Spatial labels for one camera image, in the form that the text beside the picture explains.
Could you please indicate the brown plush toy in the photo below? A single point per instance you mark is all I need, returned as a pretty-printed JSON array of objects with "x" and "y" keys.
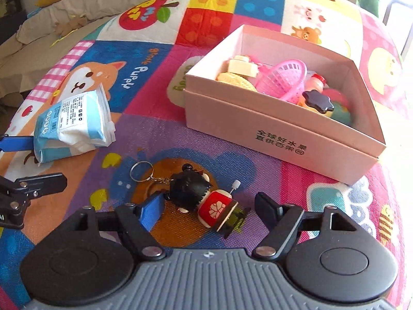
[{"x": 69, "y": 25}]

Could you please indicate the small red-capped toy bottle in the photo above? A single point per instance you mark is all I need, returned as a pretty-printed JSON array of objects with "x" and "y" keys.
[{"x": 315, "y": 85}]

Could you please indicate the blue white tissue packet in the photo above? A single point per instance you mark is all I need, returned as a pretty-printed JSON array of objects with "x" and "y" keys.
[{"x": 74, "y": 122}]

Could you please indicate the black star-shaped knob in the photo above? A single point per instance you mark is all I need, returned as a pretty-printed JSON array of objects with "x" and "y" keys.
[{"x": 317, "y": 101}]

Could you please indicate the pink plastic toy basket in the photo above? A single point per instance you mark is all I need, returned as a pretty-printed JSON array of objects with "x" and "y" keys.
[{"x": 284, "y": 77}]

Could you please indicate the colourful printed play mat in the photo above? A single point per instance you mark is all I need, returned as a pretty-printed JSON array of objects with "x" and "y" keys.
[{"x": 145, "y": 55}]

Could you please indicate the beige sofa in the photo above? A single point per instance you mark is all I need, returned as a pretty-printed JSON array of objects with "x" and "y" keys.
[{"x": 96, "y": 6}]

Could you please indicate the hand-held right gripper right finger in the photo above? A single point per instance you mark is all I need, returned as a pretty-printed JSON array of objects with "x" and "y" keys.
[{"x": 266, "y": 208}]

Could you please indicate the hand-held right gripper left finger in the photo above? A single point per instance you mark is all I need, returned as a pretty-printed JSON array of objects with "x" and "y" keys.
[{"x": 151, "y": 211}]

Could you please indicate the pink cardboard box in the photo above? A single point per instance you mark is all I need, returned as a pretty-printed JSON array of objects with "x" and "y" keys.
[{"x": 274, "y": 129}]

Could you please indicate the cream toy block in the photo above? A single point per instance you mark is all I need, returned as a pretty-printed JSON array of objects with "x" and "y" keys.
[{"x": 242, "y": 66}]

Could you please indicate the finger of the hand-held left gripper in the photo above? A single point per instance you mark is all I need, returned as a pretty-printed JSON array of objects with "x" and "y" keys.
[
  {"x": 17, "y": 143},
  {"x": 42, "y": 182}
]

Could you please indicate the yellow waffle toy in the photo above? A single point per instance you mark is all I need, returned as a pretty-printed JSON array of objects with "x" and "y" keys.
[{"x": 235, "y": 80}]

